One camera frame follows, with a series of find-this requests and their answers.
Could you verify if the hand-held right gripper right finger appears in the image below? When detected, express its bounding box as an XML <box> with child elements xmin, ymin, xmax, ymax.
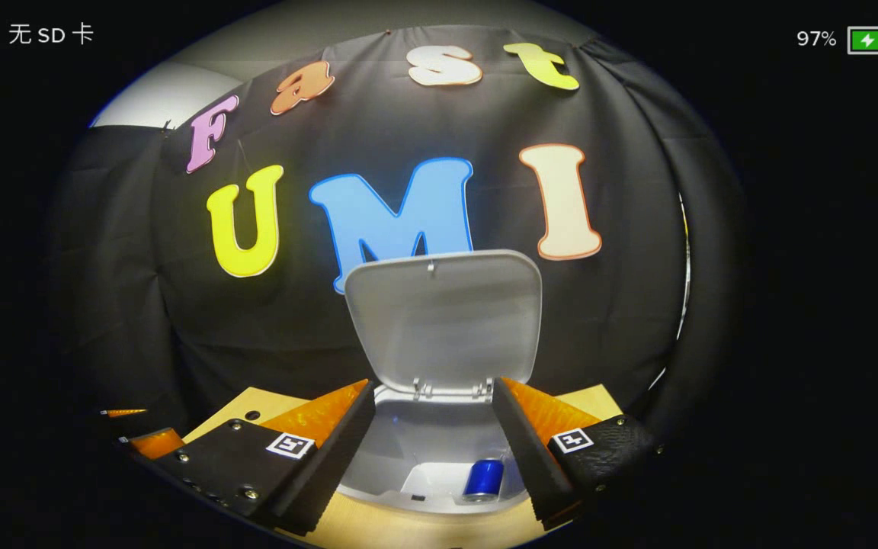
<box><xmin>492</xmin><ymin>377</ymin><xmax>657</xmax><ymax>532</ymax></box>

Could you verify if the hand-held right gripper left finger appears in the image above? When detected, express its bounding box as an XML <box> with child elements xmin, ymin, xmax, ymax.
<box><xmin>151</xmin><ymin>379</ymin><xmax>377</xmax><ymax>537</ymax></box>

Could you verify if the blue pop can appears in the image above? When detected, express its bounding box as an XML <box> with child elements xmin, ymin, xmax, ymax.
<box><xmin>462</xmin><ymin>457</ymin><xmax>505</xmax><ymax>504</ymax></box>

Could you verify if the white desktop garbage bin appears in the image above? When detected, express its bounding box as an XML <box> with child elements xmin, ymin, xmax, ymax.
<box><xmin>343</xmin><ymin>249</ymin><xmax>543</xmax><ymax>515</ymax></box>

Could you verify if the wooden desktop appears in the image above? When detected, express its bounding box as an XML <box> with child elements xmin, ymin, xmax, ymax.
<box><xmin>180</xmin><ymin>385</ymin><xmax>623</xmax><ymax>549</ymax></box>

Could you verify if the black backdrop cloth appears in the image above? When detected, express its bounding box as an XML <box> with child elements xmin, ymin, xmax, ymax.
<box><xmin>46</xmin><ymin>27</ymin><xmax>748</xmax><ymax>458</ymax></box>

